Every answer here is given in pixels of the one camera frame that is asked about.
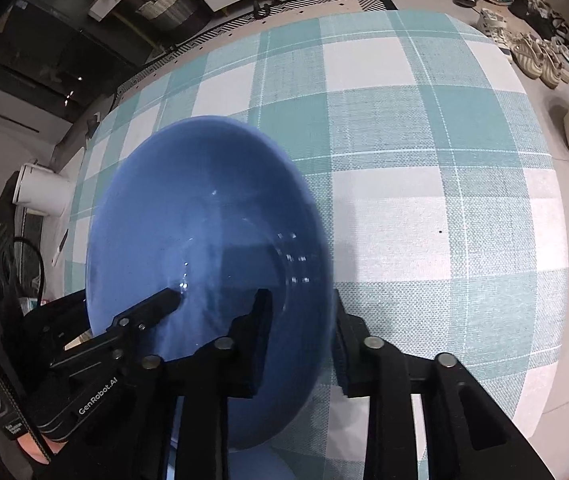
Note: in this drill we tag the dark grey fridge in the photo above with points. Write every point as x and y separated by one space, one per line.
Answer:
69 30

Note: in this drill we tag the person's left hand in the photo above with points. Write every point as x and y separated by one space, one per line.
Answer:
37 449

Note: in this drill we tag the tall dark cabinet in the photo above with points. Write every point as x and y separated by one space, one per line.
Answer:
29 80

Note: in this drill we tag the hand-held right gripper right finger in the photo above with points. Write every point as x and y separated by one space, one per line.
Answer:
352 355

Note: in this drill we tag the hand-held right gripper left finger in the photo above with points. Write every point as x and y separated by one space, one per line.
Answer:
257 345

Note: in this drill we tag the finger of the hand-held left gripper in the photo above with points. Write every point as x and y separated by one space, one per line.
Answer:
147 312
67 315

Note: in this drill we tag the white cylindrical kettle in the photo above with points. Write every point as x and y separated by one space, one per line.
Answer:
44 190

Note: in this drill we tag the woven laundry basket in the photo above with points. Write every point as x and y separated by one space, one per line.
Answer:
167 2

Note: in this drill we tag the dark cloth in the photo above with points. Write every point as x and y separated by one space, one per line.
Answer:
9 205

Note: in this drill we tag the pile of mixed shoes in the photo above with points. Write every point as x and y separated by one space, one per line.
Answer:
524 30

